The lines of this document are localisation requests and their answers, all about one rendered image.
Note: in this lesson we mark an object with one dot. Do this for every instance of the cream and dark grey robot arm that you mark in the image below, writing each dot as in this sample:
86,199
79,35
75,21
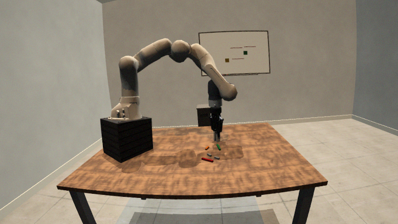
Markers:
129,108

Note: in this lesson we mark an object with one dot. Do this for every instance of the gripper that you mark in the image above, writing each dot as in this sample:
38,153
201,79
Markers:
216,122

